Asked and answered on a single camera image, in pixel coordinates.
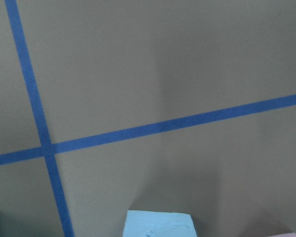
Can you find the purple foam block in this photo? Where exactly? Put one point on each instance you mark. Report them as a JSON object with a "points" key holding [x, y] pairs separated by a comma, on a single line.
{"points": [[285, 235]]}

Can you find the light blue foam block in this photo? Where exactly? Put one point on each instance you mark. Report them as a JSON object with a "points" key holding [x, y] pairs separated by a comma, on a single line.
{"points": [[158, 224]]}

